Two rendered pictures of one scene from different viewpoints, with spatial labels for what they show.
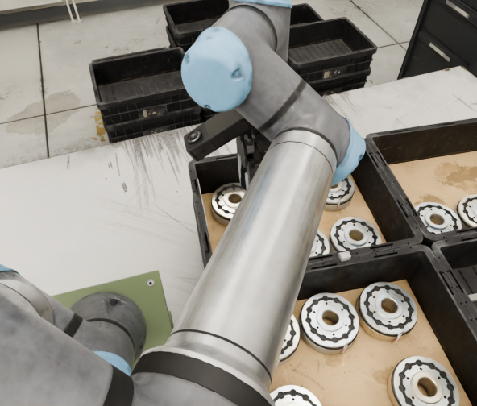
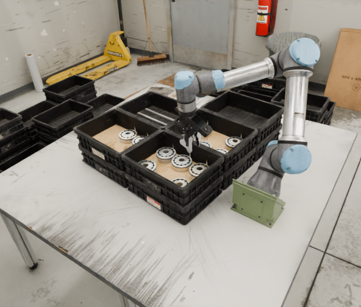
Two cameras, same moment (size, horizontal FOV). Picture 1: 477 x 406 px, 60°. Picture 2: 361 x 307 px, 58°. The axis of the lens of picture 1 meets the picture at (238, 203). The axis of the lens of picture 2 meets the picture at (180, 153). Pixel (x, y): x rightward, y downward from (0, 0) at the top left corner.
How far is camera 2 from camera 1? 1.54 m
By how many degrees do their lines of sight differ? 81
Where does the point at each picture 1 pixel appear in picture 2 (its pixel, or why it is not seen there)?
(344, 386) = (214, 142)
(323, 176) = not seen: hidden behind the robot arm
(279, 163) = (227, 74)
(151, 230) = (204, 241)
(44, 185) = not seen: outside the picture
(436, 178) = not seen: hidden behind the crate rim
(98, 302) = (259, 179)
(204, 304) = (261, 64)
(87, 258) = (242, 253)
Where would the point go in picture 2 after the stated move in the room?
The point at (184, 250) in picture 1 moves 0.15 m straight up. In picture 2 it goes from (202, 223) to (201, 199)
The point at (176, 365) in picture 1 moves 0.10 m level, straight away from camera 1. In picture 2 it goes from (271, 58) to (264, 66)
